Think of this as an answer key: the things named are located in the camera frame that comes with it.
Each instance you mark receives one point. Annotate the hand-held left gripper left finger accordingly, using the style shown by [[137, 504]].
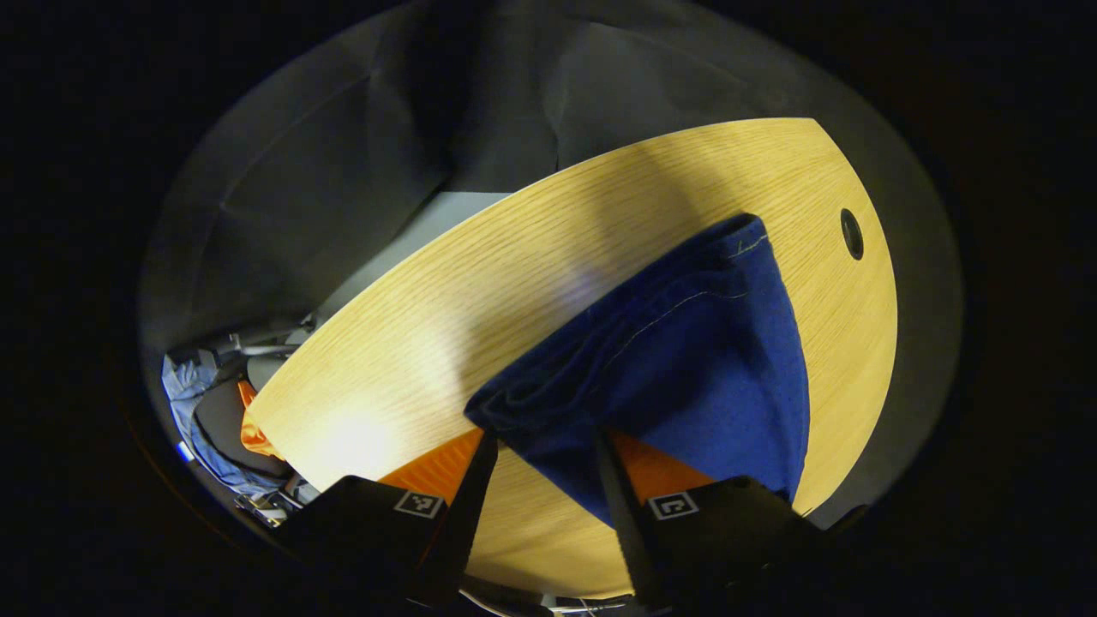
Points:
[[467, 514]]

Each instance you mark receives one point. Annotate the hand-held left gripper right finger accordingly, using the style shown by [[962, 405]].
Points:
[[621, 514]]

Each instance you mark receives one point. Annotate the blue denim jeans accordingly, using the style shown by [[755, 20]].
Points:
[[686, 368]]

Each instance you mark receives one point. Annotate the orange cloth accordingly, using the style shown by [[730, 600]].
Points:
[[253, 433]]

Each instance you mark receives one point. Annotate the grey office chair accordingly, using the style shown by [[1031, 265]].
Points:
[[224, 428]]

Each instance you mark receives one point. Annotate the light blue cloth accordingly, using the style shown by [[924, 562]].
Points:
[[184, 386]]

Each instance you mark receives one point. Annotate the black round table grommet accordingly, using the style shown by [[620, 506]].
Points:
[[851, 233]]

